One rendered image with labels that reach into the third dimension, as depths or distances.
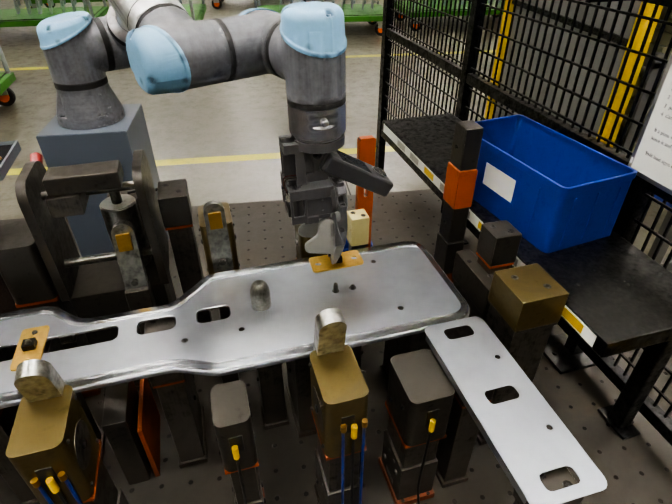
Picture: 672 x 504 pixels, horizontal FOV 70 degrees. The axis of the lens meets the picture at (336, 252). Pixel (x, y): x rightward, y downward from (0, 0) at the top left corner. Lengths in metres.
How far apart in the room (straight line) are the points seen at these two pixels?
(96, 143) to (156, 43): 0.69
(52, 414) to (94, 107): 0.80
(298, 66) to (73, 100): 0.79
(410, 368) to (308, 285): 0.23
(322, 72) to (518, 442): 0.50
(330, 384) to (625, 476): 0.63
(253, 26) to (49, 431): 0.53
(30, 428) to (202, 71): 0.46
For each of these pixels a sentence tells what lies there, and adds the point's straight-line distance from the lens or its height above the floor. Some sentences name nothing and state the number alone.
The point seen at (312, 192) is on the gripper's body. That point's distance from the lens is 0.65.
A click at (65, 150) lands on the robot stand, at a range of 1.31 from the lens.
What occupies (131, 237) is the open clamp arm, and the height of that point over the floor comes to 1.08.
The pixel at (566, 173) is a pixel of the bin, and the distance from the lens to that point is 1.08.
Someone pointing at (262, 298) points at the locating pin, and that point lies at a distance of 0.77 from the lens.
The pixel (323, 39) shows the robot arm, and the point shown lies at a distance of 0.59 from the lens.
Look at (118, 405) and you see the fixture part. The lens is 0.89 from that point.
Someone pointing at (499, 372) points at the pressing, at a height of 1.00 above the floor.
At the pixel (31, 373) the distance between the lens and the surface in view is 0.65.
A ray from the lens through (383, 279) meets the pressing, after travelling 0.84.
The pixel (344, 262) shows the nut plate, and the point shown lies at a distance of 0.77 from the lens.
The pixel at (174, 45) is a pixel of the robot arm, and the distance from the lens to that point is 0.62.
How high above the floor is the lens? 1.53
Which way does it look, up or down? 36 degrees down
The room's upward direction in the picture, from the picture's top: straight up
